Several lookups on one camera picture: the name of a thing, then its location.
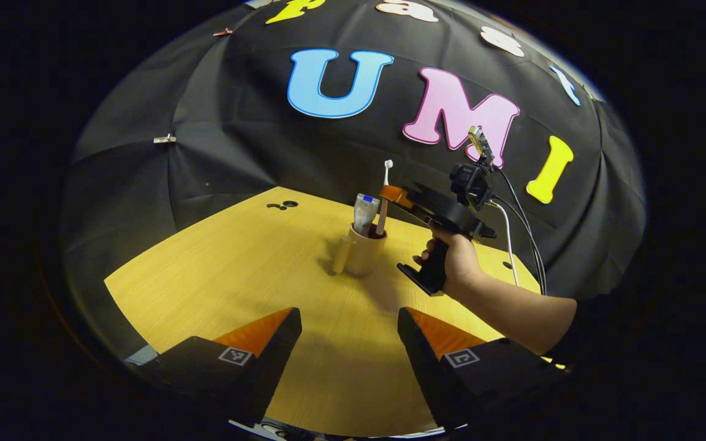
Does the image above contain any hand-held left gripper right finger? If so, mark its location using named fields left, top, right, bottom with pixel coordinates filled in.
left=397, top=307, right=574, bottom=432

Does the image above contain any beige cup with wooden handle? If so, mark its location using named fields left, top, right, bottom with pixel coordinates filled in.
left=332, top=223, right=388, bottom=277

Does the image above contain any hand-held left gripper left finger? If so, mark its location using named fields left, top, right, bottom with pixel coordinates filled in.
left=125, top=307, right=303, bottom=429

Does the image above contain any white cable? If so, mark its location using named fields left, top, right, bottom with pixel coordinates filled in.
left=488, top=201, right=521, bottom=287

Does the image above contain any wooden desktop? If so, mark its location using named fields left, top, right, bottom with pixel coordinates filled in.
left=104, top=187, right=565, bottom=439

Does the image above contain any pale pink toothbrush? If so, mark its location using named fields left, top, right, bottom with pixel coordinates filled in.
left=375, top=160, right=394, bottom=238

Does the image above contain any black backdrop cloth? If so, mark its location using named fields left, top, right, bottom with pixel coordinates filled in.
left=62, top=0, right=648, bottom=344

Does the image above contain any black cable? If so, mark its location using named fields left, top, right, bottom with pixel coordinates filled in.
left=492, top=165, right=548, bottom=296

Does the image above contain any white toothpaste tube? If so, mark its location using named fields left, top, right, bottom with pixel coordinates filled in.
left=353, top=193, right=381, bottom=238

